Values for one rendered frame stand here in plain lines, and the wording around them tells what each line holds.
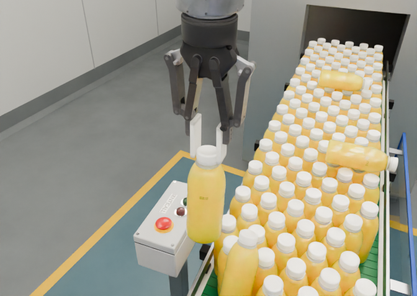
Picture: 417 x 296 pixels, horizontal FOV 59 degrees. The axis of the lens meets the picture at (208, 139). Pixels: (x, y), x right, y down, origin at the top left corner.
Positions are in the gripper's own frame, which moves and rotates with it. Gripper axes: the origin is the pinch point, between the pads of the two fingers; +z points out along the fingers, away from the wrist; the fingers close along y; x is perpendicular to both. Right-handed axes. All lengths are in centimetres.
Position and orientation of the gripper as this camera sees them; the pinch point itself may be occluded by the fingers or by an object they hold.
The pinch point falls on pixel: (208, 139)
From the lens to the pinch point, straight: 60.0
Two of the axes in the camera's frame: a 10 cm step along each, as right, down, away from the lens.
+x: 3.7, -5.2, 7.7
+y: 9.3, 2.1, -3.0
